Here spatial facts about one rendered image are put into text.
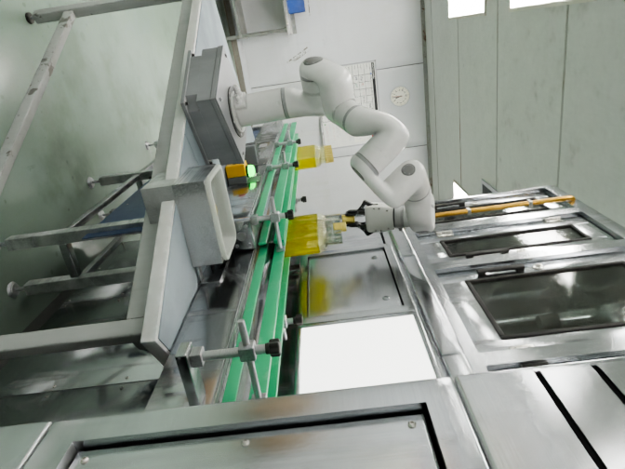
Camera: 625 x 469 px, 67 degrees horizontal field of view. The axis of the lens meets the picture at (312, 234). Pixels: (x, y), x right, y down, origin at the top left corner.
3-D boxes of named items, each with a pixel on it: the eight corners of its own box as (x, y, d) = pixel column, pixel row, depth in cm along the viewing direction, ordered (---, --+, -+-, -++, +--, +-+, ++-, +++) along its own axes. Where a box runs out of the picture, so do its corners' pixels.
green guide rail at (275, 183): (254, 223, 142) (280, 220, 141) (253, 220, 141) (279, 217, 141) (284, 125, 304) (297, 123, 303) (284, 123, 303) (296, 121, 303)
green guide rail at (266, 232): (258, 246, 145) (284, 242, 144) (258, 243, 144) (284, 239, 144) (285, 136, 306) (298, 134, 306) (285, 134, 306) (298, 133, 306)
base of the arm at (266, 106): (225, 106, 137) (277, 97, 135) (226, 74, 143) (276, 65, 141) (242, 140, 150) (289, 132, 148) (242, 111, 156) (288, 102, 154)
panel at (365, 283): (291, 458, 95) (463, 439, 93) (289, 447, 93) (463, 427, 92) (300, 261, 178) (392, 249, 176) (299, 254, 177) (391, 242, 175)
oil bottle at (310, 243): (263, 261, 153) (328, 252, 152) (259, 245, 151) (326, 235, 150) (264, 253, 158) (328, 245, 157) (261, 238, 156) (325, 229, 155)
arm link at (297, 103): (287, 127, 146) (339, 118, 144) (277, 87, 137) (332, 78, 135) (288, 112, 153) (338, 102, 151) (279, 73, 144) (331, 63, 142)
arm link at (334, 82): (343, 140, 133) (334, 87, 122) (302, 110, 149) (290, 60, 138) (371, 126, 135) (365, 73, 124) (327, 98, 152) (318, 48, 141)
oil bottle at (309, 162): (282, 172, 255) (334, 165, 253) (280, 162, 253) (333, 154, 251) (283, 169, 260) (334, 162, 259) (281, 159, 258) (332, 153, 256)
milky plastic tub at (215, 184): (194, 267, 122) (228, 263, 121) (172, 184, 113) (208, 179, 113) (208, 241, 138) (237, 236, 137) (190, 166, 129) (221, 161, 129)
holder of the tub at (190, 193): (197, 286, 124) (227, 282, 123) (171, 185, 113) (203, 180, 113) (210, 258, 140) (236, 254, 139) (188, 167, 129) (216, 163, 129)
